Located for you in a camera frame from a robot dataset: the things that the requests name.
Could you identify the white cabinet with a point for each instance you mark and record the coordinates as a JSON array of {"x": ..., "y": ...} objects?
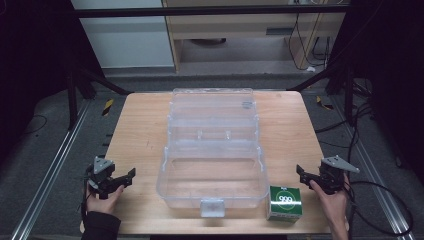
[{"x": 123, "y": 40}]

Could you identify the black horizontal frame bar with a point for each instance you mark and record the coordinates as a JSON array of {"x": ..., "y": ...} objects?
[{"x": 200, "y": 12}]

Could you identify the light wooden desk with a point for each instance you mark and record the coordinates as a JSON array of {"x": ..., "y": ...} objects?
[{"x": 240, "y": 28}]

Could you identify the black metal stand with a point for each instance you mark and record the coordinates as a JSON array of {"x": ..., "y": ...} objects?
[
  {"x": 348, "y": 93},
  {"x": 71, "y": 100}
]

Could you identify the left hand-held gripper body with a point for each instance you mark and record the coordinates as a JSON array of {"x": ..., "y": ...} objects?
[{"x": 101, "y": 173}]

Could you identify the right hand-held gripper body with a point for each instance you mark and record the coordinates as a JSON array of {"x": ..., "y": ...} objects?
[{"x": 330, "y": 180}]

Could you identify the white plug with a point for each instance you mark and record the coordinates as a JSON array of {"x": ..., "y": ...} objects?
[{"x": 310, "y": 69}]

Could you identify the person's left hand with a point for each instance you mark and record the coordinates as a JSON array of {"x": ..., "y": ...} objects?
[{"x": 105, "y": 204}]

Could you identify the clear plastic storage box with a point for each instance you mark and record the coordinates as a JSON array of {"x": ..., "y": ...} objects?
[{"x": 213, "y": 176}]

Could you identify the yellow and black tape strip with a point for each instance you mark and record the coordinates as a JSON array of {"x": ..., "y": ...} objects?
[
  {"x": 324, "y": 104},
  {"x": 107, "y": 107}
]

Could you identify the green and white carton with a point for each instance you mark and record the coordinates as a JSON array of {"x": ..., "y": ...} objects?
[{"x": 285, "y": 204}]

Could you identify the aluminium floor rail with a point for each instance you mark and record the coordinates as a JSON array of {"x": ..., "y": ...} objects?
[
  {"x": 50, "y": 170},
  {"x": 376, "y": 180}
]

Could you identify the person's right hand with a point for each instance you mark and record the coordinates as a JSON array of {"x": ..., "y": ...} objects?
[{"x": 335, "y": 206}]

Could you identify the black curtain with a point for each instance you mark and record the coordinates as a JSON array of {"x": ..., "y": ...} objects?
[
  {"x": 30, "y": 60},
  {"x": 390, "y": 66}
]

